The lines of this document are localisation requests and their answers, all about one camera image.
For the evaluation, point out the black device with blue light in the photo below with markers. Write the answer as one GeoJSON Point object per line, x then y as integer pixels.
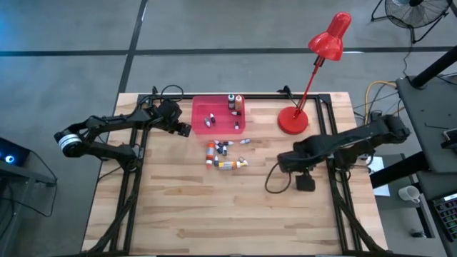
{"type": "Point", "coordinates": [14, 153]}

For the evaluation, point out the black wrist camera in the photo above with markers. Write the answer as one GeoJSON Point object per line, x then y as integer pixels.
{"type": "Point", "coordinates": [184, 129]}
{"type": "Point", "coordinates": [305, 183]}

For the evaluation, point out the white mug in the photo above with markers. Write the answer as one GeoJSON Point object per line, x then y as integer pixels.
{"type": "Point", "coordinates": [408, 193]}

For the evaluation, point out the black slanted pole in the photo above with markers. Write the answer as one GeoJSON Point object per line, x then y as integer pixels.
{"type": "Point", "coordinates": [435, 66]}

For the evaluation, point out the grey cart top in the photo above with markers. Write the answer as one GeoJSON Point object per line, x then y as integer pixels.
{"type": "Point", "coordinates": [425, 107]}

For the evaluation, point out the black floor fan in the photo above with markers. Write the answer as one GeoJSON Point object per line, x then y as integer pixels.
{"type": "Point", "coordinates": [414, 14]}

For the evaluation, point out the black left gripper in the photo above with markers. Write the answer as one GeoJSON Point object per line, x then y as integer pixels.
{"type": "Point", "coordinates": [169, 111]}

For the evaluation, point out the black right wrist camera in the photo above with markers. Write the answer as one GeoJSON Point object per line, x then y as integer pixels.
{"type": "Point", "coordinates": [305, 183]}

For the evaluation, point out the large yellow cap coloring bottle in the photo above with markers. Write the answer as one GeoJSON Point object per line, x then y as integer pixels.
{"type": "Point", "coordinates": [230, 165]}

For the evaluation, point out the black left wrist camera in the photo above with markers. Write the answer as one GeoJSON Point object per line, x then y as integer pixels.
{"type": "Point", "coordinates": [184, 129]}

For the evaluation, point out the colourful keyboard device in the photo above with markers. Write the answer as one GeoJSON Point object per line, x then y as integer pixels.
{"type": "Point", "coordinates": [448, 217]}

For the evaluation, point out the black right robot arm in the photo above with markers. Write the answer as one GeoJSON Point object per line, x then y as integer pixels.
{"type": "Point", "coordinates": [357, 137]}

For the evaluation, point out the large orange cap coloring bottle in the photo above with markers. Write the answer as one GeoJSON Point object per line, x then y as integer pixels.
{"type": "Point", "coordinates": [210, 153]}

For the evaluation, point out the black aluminium table frame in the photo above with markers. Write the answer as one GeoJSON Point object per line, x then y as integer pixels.
{"type": "Point", "coordinates": [257, 96]}

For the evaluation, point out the pink translucent plastic bin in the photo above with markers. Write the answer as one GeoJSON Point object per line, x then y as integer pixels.
{"type": "Point", "coordinates": [203, 107]}

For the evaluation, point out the grey side stand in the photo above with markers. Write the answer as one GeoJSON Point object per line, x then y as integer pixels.
{"type": "Point", "coordinates": [25, 175]}

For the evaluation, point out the large green cap coloring bottle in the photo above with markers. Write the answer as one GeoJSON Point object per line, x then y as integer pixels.
{"type": "Point", "coordinates": [231, 101]}

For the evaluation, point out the small blue food coloring bottle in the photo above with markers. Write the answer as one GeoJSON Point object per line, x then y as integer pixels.
{"type": "Point", "coordinates": [219, 149]}

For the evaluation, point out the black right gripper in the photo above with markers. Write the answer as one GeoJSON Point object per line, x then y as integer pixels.
{"type": "Point", "coordinates": [291, 162]}

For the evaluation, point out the red desk lamp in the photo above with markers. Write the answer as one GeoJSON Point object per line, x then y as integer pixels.
{"type": "Point", "coordinates": [292, 121]}

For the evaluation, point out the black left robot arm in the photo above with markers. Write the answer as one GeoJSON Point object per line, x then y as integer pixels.
{"type": "Point", "coordinates": [107, 123]}

